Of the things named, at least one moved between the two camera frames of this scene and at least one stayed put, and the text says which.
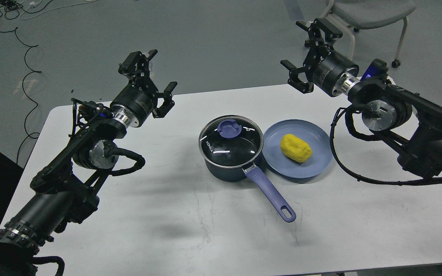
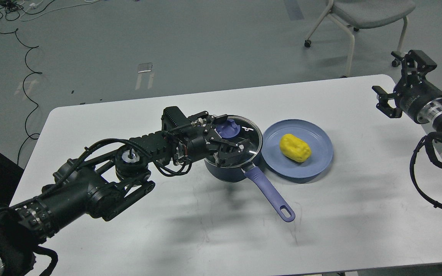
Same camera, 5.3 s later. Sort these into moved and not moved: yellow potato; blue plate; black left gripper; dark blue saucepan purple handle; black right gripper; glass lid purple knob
Moved: black right gripper; black left gripper
Not moved: yellow potato; glass lid purple knob; blue plate; dark blue saucepan purple handle
